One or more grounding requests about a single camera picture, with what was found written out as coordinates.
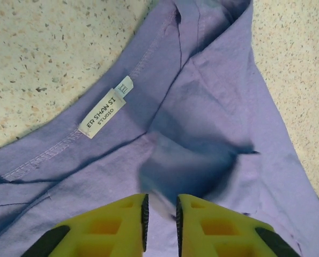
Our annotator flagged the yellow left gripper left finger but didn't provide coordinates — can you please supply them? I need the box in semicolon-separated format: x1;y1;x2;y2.
24;193;149;257

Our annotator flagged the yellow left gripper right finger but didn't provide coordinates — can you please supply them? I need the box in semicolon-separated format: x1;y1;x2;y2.
176;194;303;257

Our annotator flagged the purple t-shirt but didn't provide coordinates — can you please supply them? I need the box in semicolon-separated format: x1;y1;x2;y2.
0;0;319;257

